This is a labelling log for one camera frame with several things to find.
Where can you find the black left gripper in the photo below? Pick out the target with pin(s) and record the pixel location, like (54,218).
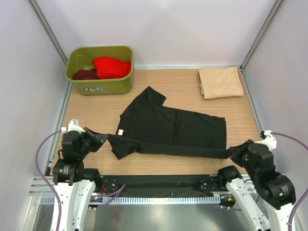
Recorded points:
(98,138)

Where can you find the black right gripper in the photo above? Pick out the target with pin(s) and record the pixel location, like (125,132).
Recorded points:
(235,152)

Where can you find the black t shirt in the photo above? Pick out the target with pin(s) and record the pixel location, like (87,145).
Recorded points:
(148,127)

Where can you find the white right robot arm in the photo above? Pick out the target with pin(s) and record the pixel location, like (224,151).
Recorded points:
(274,188)

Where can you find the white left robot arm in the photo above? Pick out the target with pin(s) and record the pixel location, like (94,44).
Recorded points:
(73,183)

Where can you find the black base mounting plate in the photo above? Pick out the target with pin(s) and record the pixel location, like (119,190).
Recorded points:
(162,185)

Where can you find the dark maroon t shirt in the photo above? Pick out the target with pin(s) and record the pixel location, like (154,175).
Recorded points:
(85,75)

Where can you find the red t shirt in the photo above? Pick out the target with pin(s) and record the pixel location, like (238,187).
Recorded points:
(111,68)

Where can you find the folded beige t shirt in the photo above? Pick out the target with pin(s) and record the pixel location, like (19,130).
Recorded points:
(220,83)

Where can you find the olive green plastic bin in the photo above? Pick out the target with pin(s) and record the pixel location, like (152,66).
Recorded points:
(81,59)

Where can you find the slotted grey cable duct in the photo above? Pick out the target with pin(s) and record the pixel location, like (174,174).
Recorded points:
(49,200)

